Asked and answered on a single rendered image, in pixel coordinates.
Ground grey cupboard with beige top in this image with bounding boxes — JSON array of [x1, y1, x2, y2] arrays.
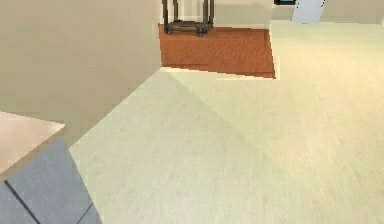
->
[[0, 110, 104, 224]]

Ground black wheeled metal cart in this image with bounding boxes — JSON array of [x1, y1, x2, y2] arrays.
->
[[161, 0, 216, 38]]

